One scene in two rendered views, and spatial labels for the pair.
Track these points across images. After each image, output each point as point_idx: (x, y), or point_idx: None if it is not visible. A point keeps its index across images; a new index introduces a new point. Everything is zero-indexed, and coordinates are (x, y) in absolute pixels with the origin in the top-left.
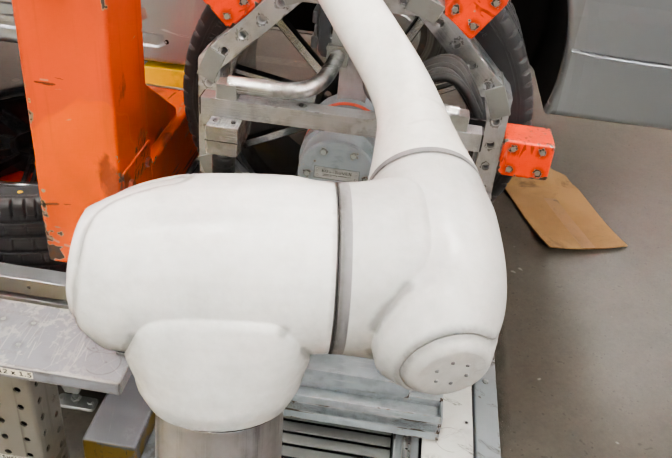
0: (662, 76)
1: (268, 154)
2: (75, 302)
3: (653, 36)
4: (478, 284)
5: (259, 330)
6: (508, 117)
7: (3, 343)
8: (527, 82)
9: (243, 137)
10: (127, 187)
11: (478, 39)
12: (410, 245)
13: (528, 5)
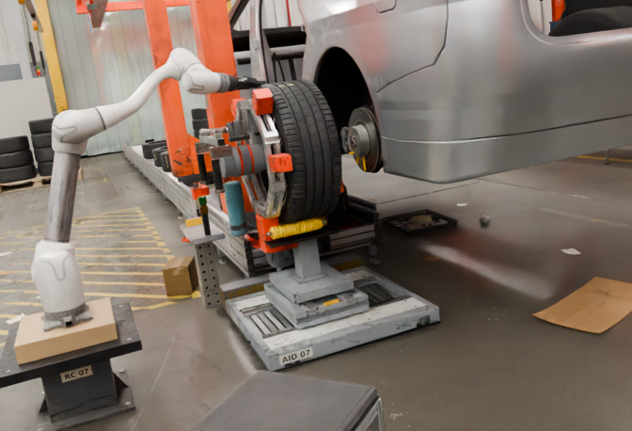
0: (406, 147)
1: None
2: None
3: (398, 124)
4: (61, 119)
5: None
6: (266, 145)
7: (194, 229)
8: (287, 135)
9: (204, 149)
10: (228, 181)
11: (276, 119)
12: (64, 115)
13: None
